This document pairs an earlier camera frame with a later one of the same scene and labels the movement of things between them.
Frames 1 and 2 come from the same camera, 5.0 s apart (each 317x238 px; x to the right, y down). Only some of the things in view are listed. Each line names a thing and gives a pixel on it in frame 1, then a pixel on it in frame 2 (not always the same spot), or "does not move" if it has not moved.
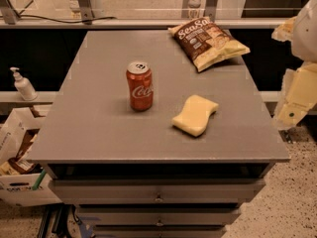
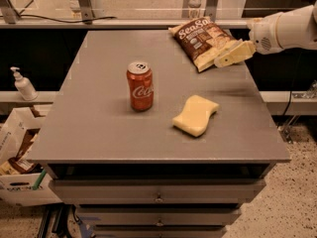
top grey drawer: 161,190 does not move
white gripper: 306,37 → 264,34
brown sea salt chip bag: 205,44 does not move
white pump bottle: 23,85 does not move
